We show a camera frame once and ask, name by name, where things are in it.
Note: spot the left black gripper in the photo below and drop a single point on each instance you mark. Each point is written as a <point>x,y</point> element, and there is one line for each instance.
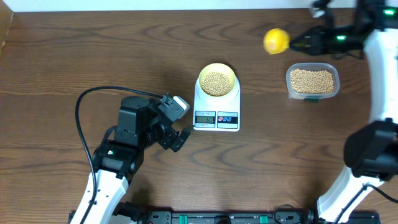
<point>170,135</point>

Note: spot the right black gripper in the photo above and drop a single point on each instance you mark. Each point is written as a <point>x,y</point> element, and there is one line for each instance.
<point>318,35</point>

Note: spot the yellow measuring scoop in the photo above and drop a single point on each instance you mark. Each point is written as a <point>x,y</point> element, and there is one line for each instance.
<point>276,41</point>

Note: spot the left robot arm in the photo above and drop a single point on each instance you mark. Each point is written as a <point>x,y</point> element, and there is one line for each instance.
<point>142,122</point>

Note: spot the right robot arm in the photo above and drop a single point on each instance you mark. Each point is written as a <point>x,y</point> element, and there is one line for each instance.
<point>370,154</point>

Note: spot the white digital kitchen scale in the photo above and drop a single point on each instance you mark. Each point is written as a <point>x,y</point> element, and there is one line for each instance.
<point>217,113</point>

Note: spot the soybeans in yellow bowl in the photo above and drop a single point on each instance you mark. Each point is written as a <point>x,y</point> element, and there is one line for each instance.
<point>216,84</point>

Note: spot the pale yellow bowl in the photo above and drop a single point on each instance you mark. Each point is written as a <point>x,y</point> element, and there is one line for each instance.
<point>217,67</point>

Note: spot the clear container of soybeans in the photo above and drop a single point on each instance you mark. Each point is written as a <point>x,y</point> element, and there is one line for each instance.
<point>312,81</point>

